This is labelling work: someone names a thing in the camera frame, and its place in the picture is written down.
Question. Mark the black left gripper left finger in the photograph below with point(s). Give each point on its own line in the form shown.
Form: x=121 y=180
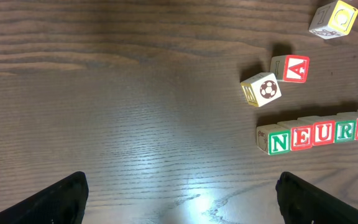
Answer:
x=63 y=202

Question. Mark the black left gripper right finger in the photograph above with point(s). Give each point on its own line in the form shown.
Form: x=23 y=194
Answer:
x=302 y=203

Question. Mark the red E block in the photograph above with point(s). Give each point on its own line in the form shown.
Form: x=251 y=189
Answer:
x=301 y=134

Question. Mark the green N block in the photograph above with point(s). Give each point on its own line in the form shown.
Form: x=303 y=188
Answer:
x=273 y=139

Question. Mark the red U block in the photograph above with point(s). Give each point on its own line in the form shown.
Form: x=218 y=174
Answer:
x=323 y=129

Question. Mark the green R block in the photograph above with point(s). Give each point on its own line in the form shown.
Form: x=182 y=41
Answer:
x=344 y=128

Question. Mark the white picture block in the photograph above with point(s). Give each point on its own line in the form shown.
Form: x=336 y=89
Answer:
x=261 y=89

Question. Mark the red V block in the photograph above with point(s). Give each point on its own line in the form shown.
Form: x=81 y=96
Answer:
x=290 y=68

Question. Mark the yellow block near P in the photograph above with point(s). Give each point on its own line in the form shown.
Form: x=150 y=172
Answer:
x=333 y=20

